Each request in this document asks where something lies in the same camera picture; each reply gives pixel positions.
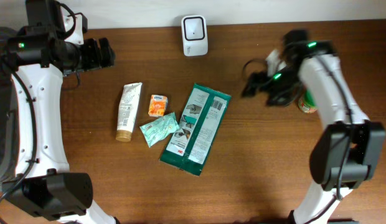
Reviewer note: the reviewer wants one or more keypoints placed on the grey plastic mesh basket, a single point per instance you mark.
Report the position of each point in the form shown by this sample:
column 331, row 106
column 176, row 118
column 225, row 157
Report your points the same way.
column 8, row 134

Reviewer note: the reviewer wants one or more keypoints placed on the green lid jar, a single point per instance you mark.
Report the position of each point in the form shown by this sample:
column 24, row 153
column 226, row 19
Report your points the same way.
column 306, row 103

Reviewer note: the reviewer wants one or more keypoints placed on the white cream tube gold cap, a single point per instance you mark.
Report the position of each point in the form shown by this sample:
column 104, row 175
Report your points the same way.
column 127, row 111

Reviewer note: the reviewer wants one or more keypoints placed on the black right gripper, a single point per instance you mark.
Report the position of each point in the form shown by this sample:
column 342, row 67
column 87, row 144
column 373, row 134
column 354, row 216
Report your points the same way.
column 262, row 83

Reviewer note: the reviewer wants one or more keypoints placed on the green wipes pack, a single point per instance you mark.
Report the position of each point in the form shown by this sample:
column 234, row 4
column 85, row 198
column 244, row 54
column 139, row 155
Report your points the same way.
column 189, row 147

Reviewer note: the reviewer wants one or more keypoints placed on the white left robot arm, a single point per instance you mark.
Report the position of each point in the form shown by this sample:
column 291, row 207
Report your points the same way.
column 49, row 48

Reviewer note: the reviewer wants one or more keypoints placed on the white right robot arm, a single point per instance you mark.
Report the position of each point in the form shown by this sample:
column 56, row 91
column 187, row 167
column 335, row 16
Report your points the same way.
column 348, row 151

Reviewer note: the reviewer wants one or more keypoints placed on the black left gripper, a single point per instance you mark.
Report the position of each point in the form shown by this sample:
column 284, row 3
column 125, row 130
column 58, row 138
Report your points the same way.
column 96, row 61

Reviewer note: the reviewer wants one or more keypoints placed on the orange Kleenex tissue pack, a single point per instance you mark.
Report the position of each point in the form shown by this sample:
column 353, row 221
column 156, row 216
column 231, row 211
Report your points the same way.
column 157, row 105

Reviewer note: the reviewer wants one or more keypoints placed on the white barcode scanner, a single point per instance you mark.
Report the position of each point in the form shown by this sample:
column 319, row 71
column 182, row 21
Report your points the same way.
column 194, row 35

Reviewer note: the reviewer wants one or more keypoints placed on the mint green tissue pack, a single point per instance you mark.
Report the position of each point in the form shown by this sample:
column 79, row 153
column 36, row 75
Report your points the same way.
column 159, row 129

